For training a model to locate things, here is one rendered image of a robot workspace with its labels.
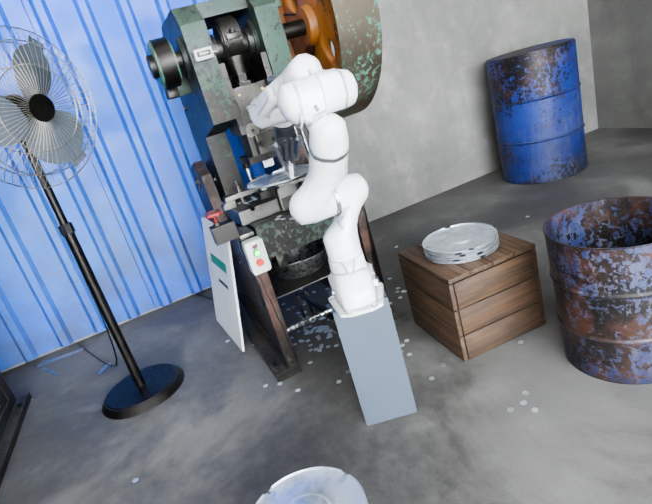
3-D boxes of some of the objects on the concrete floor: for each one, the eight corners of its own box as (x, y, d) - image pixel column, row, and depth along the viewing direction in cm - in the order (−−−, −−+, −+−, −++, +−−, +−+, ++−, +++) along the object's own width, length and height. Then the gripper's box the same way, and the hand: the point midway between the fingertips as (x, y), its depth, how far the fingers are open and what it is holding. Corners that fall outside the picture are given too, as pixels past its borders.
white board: (242, 352, 245) (225, 231, 230) (216, 320, 289) (201, 217, 274) (244, 351, 246) (228, 231, 231) (218, 320, 289) (203, 217, 275)
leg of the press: (303, 371, 215) (234, 169, 185) (279, 383, 212) (204, 179, 182) (249, 304, 298) (195, 157, 267) (231, 312, 294) (174, 164, 264)
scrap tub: (733, 347, 160) (734, 206, 144) (641, 408, 147) (630, 261, 131) (614, 305, 197) (604, 190, 181) (532, 351, 185) (514, 231, 169)
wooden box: (546, 323, 198) (535, 243, 187) (464, 362, 190) (447, 280, 178) (485, 291, 235) (472, 222, 223) (414, 322, 227) (397, 252, 215)
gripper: (272, 133, 180) (280, 187, 196) (304, 122, 184) (310, 177, 200) (263, 124, 185) (272, 178, 201) (295, 114, 189) (301, 168, 205)
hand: (290, 170), depth 198 cm, fingers closed
